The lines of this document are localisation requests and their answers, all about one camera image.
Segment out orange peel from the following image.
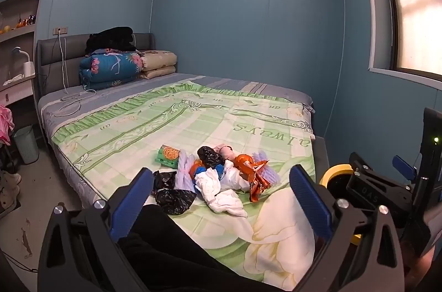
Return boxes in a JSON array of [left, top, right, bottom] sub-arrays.
[[191, 160, 208, 177], [235, 154, 258, 175]]

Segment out blue crumpled plastic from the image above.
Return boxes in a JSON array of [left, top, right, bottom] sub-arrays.
[[197, 164, 227, 182]]

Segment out small shelf ornaments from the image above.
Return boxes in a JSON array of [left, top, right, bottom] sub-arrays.
[[15, 14, 37, 28]]

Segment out grey waste bin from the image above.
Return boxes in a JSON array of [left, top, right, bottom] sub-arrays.
[[13, 125, 40, 164]]

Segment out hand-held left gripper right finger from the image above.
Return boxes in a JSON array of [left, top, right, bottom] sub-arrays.
[[289, 164, 405, 292]]

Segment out white tissue with pink stain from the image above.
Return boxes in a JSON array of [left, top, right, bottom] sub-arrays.
[[221, 162, 251, 192]]

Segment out white crumpled cloth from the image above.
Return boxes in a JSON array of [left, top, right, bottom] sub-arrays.
[[3, 74, 25, 87]]

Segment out frosted window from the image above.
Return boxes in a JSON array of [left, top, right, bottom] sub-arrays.
[[356, 0, 442, 82]]

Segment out grey upholstered bed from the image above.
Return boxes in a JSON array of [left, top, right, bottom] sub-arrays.
[[36, 33, 332, 292]]

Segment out wall shelf unit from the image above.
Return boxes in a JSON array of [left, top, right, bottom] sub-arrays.
[[0, 0, 42, 106]]

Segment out white plastic bag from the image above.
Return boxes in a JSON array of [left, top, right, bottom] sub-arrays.
[[195, 171, 247, 218]]

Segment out black clothes pile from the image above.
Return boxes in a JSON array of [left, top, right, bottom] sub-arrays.
[[86, 27, 137, 56]]

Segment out beige shoe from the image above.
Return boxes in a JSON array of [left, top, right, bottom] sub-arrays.
[[0, 172, 22, 187], [0, 185, 20, 210]]

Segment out white desk lamp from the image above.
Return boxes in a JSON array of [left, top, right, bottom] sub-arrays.
[[12, 46, 35, 76]]

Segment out orange foil wrapper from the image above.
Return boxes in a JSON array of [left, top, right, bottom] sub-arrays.
[[242, 159, 273, 203]]

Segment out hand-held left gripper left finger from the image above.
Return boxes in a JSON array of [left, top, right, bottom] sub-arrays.
[[37, 168, 155, 292]]

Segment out large black plastic bag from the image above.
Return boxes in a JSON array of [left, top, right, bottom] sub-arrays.
[[155, 188, 197, 215]]

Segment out blue floral quilt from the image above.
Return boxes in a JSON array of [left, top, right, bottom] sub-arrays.
[[79, 50, 144, 92]]

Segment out small black plastic bag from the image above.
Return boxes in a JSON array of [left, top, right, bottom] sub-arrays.
[[152, 170, 177, 191]]

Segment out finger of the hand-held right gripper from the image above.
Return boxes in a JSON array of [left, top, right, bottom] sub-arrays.
[[347, 152, 417, 227], [392, 155, 418, 181]]

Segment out green snack packet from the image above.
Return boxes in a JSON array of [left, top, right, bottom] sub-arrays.
[[155, 146, 181, 169]]

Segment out white charging cable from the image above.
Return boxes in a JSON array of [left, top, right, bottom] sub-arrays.
[[58, 29, 98, 113]]

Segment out pink dotted cloth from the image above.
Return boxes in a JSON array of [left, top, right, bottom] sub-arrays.
[[212, 145, 235, 159]]

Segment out beige folded quilt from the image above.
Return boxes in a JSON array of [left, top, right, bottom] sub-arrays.
[[140, 51, 178, 80]]

